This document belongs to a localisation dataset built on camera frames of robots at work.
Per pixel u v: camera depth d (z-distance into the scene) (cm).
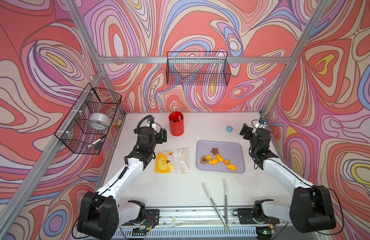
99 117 75
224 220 72
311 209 41
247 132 75
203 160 93
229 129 108
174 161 92
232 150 98
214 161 92
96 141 72
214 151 96
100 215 39
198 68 96
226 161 92
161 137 75
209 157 93
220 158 93
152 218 72
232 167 90
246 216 73
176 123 100
